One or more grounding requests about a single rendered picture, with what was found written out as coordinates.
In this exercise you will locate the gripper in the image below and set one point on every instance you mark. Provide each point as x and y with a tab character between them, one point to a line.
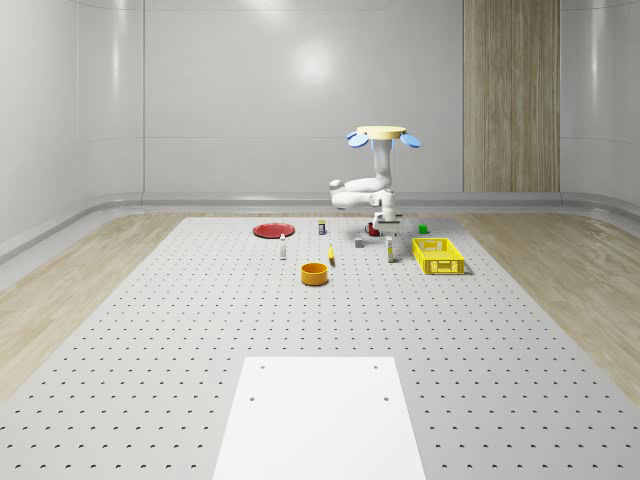
387	218

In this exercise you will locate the white box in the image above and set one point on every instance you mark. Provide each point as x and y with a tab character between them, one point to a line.
390	250

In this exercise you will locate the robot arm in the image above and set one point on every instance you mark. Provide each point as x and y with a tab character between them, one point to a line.
381	165

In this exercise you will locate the red mug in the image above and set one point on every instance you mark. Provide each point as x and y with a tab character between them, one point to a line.
372	231

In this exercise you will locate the yellow basket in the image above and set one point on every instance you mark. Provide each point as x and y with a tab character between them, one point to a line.
438	260

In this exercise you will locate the blue flat-sided can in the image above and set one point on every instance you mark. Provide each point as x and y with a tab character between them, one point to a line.
322	228

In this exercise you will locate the yellow bowl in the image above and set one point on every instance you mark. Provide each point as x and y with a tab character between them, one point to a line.
314	276

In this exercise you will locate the small white bottle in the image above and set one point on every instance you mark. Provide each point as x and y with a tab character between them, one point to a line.
283	247

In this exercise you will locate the red plate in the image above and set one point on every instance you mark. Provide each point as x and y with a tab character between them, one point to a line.
273	230

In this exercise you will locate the white board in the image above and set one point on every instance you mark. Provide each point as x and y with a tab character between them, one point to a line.
320	420

